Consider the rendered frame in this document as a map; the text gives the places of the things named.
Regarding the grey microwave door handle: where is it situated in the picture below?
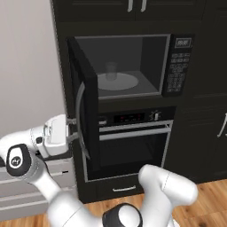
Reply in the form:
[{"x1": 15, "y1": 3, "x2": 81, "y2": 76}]
[{"x1": 75, "y1": 82, "x2": 91, "y2": 160}]

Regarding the silver oven knob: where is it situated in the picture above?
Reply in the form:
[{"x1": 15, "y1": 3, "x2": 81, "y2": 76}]
[{"x1": 150, "y1": 110, "x2": 162, "y2": 122}]

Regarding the black drawer front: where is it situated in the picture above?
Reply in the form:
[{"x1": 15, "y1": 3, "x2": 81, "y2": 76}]
[{"x1": 95, "y1": 174, "x2": 146, "y2": 202}]

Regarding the white microwave turntable plate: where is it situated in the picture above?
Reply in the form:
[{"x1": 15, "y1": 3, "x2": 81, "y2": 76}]
[{"x1": 97, "y1": 72, "x2": 139, "y2": 91}]

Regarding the silver drawer handle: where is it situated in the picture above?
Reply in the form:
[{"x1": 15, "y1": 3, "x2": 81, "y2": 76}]
[{"x1": 112, "y1": 184, "x2": 137, "y2": 193}]

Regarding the clear glass cup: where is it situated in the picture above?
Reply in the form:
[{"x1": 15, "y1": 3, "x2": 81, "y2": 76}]
[{"x1": 105, "y1": 61, "x2": 117, "y2": 82}]

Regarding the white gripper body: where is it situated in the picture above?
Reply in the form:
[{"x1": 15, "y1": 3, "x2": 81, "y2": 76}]
[{"x1": 43, "y1": 113, "x2": 72, "y2": 157}]

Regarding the black microwave door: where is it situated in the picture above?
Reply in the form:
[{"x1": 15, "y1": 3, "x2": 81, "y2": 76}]
[{"x1": 66, "y1": 36, "x2": 100, "y2": 173}]

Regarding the black microwave oven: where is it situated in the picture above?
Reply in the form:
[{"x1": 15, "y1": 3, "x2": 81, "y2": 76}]
[{"x1": 66, "y1": 33, "x2": 196, "y2": 101}]

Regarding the black cupboard door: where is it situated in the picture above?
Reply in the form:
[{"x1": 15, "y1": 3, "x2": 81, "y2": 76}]
[
  {"x1": 135, "y1": 0, "x2": 207, "y2": 22},
  {"x1": 51, "y1": 0, "x2": 137, "y2": 22}
]

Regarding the black built-in oven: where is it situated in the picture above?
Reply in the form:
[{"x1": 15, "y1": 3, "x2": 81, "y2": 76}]
[{"x1": 83, "y1": 106, "x2": 177, "y2": 183}]

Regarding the black tall cupboard run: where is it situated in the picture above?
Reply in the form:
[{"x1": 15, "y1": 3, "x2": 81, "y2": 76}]
[{"x1": 163, "y1": 0, "x2": 227, "y2": 184}]

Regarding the silver oven door handle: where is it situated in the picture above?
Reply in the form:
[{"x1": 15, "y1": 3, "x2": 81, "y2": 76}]
[{"x1": 98, "y1": 126, "x2": 173, "y2": 142}]

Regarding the grey drawer front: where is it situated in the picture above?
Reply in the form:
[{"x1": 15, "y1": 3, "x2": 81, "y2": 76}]
[
  {"x1": 0, "y1": 187, "x2": 79, "y2": 215},
  {"x1": 0, "y1": 159, "x2": 75, "y2": 185}
]

